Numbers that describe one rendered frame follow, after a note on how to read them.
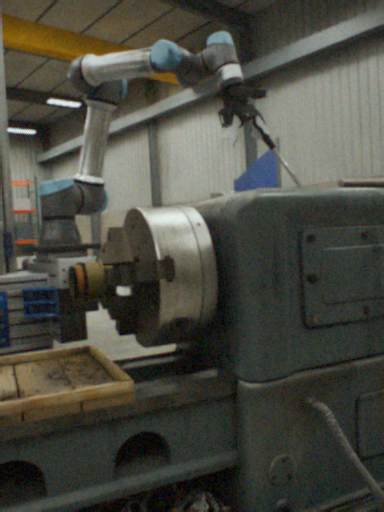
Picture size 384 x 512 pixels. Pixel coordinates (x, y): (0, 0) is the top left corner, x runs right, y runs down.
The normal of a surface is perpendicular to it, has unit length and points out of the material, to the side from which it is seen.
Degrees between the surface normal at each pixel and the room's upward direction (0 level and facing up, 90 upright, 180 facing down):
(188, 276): 88
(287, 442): 90
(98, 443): 88
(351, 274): 90
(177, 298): 104
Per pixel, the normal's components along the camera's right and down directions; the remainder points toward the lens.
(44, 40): 0.65, 0.00
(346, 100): -0.76, 0.07
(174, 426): 0.39, 0.00
